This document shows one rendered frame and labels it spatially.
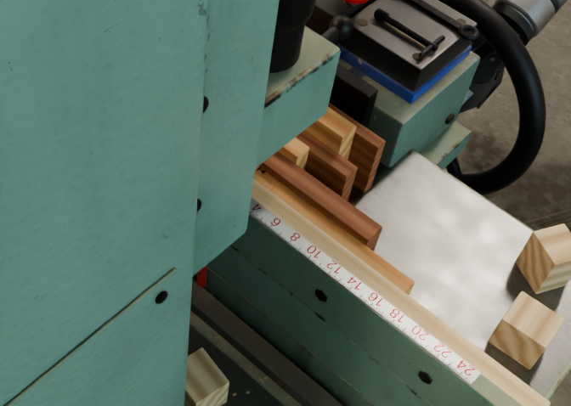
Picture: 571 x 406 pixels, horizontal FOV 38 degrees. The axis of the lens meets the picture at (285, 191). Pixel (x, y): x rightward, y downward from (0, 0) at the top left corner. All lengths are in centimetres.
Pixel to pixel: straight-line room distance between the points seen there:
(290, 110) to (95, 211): 30
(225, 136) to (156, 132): 14
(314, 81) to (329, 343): 22
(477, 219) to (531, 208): 129
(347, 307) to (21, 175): 39
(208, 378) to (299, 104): 24
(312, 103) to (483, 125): 159
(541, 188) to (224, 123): 170
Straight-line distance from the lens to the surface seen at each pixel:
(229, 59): 43
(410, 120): 75
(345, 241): 67
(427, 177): 79
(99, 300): 39
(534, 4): 119
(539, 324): 68
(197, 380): 70
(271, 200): 67
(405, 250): 73
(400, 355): 63
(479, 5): 91
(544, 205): 208
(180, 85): 33
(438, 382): 63
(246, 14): 42
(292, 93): 60
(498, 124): 222
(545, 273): 72
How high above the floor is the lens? 147
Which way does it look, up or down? 50 degrees down
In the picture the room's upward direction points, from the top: 11 degrees clockwise
